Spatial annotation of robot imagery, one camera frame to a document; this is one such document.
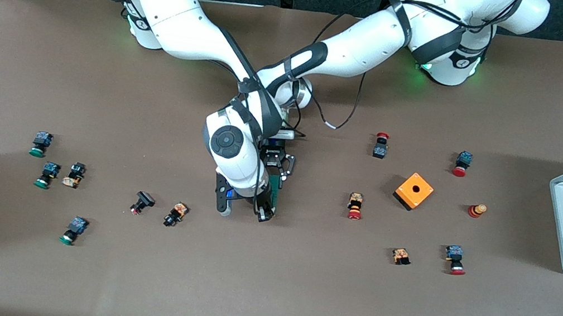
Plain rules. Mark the black selector switch orange block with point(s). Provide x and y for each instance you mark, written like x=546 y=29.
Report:
x=177 y=212

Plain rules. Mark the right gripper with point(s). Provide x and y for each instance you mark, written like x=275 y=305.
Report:
x=263 y=201

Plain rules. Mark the small orange black block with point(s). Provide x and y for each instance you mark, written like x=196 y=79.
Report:
x=401 y=255

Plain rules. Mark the red yellow emergency stop switch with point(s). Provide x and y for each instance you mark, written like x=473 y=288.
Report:
x=355 y=201

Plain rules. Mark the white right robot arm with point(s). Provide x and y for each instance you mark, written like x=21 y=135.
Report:
x=170 y=5

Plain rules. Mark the red orange emergency stop head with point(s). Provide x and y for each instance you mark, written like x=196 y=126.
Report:
x=476 y=211

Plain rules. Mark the green load switch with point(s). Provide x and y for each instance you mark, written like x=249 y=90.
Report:
x=277 y=184

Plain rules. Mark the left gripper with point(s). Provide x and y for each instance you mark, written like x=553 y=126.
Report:
x=274 y=156

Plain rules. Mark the red mushroom push button switch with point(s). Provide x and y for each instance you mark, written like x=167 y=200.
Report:
x=380 y=151
x=464 y=158
x=454 y=253

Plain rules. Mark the black rectangular push button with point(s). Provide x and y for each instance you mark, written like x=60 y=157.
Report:
x=145 y=198

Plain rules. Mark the orange button enclosure box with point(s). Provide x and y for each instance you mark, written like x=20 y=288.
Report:
x=422 y=194

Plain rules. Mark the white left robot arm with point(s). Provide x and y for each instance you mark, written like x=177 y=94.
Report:
x=367 y=41

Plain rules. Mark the black beige switch block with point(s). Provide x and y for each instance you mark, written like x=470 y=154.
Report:
x=76 y=170

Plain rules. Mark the green mushroom push button switch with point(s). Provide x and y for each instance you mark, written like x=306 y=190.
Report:
x=43 y=138
x=51 y=168
x=77 y=226

